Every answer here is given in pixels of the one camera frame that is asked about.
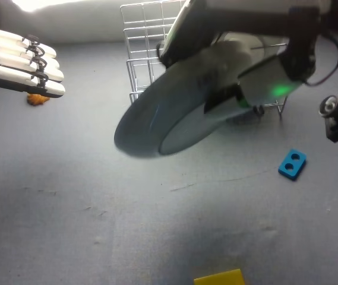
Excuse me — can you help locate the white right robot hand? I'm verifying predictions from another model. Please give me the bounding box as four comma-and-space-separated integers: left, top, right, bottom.
156, 0, 331, 114

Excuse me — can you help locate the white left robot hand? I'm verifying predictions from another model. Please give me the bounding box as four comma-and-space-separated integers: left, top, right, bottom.
0, 16, 67, 151

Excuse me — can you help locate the white plate with dark rim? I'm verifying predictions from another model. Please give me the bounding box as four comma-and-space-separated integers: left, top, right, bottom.
113, 38, 279, 160

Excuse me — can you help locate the orange swirl cookie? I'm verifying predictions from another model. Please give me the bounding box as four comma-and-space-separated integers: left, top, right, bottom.
27, 93, 50, 106

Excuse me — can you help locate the blue block with two holes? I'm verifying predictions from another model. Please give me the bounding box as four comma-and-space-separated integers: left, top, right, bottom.
277, 148, 308, 181

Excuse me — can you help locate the yellow rectangular block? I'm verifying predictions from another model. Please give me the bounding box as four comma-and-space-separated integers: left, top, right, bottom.
194, 268, 246, 285

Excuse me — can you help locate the silver wire dish rack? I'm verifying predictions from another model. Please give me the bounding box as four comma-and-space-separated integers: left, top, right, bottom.
120, 0, 288, 119

